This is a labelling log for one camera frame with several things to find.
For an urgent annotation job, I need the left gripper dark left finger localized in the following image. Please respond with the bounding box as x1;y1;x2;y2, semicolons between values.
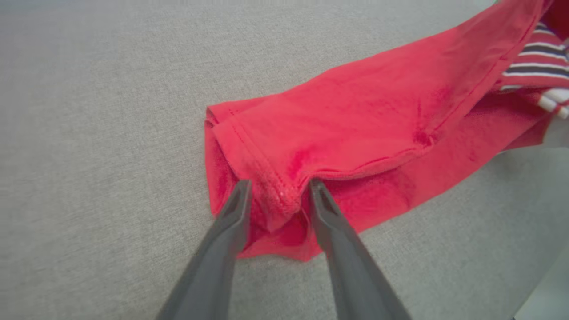
156;179;253;320

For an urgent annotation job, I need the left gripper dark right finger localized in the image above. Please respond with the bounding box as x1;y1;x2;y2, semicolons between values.
309;179;412;320

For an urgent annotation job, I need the red Bulls basketball jersey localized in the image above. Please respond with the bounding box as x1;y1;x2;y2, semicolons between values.
204;0;569;263

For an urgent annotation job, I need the grey fabric sofa seat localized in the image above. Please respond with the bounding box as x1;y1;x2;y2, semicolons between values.
0;0;569;320

